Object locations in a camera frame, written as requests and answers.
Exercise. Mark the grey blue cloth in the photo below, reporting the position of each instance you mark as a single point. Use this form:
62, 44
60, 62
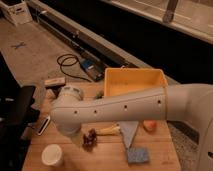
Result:
128, 130

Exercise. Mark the yellow banana toy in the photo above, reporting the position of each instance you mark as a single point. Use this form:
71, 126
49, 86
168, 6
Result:
112, 130

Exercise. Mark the orange peach toy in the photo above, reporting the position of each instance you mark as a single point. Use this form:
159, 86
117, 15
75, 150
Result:
150, 125

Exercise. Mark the wooden block brush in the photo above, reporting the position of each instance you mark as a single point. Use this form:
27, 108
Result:
54, 82

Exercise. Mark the dark grape bunch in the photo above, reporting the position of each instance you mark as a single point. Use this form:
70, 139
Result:
89, 140

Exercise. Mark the yellow plastic bin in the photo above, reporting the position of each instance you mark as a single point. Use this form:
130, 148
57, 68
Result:
122, 80

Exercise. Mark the black chair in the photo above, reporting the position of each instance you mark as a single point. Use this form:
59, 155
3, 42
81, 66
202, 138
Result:
15, 114

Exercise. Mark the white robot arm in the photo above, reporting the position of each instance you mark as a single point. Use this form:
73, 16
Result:
191, 104

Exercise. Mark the white cardboard box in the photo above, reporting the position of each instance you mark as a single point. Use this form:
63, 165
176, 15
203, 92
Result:
17, 14

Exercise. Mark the blue sponge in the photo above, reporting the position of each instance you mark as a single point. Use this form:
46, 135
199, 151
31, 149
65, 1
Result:
137, 155

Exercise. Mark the white paper cup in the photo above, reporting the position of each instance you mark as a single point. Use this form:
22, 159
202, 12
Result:
52, 155

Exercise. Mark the green chili pepper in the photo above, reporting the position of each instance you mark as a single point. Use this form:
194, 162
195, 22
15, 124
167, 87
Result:
99, 95

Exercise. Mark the blue power device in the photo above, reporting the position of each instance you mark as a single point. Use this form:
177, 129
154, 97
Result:
86, 64

